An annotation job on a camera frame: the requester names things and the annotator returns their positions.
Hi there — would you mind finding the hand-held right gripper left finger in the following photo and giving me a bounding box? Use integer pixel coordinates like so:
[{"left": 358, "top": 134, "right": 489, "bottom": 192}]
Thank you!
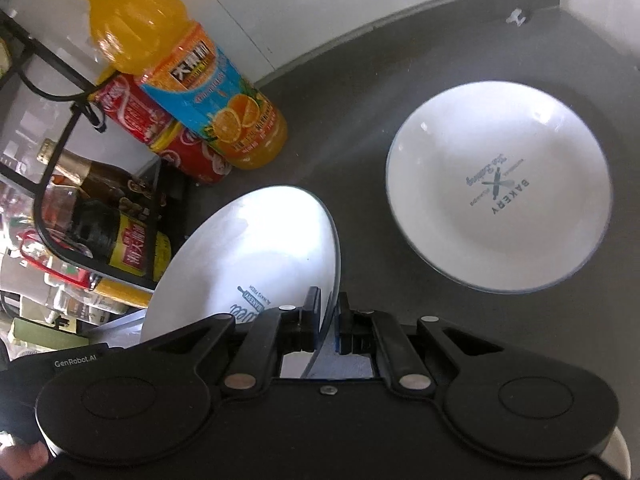
[{"left": 145, "top": 287, "right": 321, "bottom": 391}]

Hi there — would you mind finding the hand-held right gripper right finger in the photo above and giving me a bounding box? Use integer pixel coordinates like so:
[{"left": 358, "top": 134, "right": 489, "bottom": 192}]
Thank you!
[{"left": 339, "top": 292, "right": 501, "bottom": 392}]

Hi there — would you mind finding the large white plate blue script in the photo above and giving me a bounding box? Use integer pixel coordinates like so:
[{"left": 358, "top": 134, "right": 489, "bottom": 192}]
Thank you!
[{"left": 141, "top": 186, "right": 342, "bottom": 380}]

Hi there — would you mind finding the small white plate grey print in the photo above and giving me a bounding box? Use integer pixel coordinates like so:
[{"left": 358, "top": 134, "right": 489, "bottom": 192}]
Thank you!
[{"left": 385, "top": 81, "right": 615, "bottom": 293}]

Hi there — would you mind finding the person's left hand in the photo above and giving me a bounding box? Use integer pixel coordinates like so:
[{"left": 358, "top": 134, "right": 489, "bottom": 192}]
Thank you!
[{"left": 0, "top": 440, "right": 51, "bottom": 480}]

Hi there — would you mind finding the green tissue box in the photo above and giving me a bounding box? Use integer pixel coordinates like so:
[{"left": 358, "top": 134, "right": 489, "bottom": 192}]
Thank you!
[{"left": 10, "top": 316, "right": 93, "bottom": 348}]

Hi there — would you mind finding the red drink can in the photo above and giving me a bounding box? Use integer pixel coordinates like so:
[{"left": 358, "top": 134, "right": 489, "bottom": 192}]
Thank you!
[
  {"left": 150, "top": 120, "right": 233, "bottom": 186},
  {"left": 92, "top": 74, "right": 173, "bottom": 146}
]

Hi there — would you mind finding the dark bottle gold cap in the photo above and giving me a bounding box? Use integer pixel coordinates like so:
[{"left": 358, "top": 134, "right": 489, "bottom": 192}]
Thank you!
[{"left": 36, "top": 137, "right": 161, "bottom": 211}]

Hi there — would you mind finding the orange juice bottle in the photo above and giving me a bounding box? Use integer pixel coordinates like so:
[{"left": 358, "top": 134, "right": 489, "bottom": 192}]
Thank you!
[{"left": 71, "top": 0, "right": 289, "bottom": 171}]

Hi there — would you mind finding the black metal shelf rack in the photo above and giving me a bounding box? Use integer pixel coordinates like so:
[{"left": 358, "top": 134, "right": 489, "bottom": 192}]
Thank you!
[{"left": 0, "top": 10, "right": 171, "bottom": 321}]

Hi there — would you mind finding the soy sauce jug red handle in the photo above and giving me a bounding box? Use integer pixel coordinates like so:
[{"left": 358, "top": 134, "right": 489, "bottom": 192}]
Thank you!
[{"left": 10, "top": 197, "right": 173, "bottom": 296}]

